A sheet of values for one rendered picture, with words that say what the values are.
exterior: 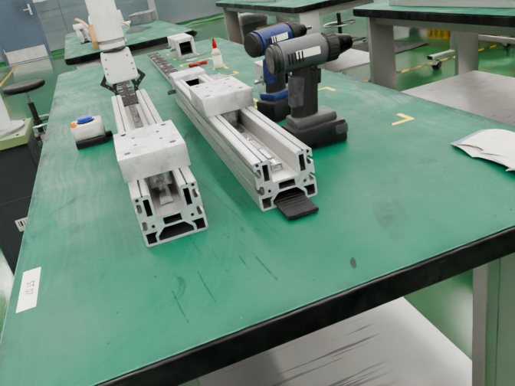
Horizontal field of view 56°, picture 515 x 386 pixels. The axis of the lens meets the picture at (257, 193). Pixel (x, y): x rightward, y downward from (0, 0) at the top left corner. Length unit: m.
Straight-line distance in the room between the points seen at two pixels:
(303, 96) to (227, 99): 0.17
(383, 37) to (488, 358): 2.48
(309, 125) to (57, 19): 11.68
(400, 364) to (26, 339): 0.88
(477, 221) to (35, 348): 0.58
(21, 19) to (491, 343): 12.10
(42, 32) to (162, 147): 11.76
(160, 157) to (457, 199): 0.46
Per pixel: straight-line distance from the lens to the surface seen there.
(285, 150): 0.83
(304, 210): 0.76
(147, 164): 0.80
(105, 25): 1.63
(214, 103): 1.05
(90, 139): 1.38
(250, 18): 6.49
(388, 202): 0.77
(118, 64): 1.66
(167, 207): 0.78
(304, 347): 1.35
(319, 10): 4.02
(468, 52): 3.64
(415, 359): 1.30
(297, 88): 0.98
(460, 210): 0.75
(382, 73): 3.26
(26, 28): 12.56
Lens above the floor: 1.15
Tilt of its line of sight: 25 degrees down
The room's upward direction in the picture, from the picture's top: 11 degrees counter-clockwise
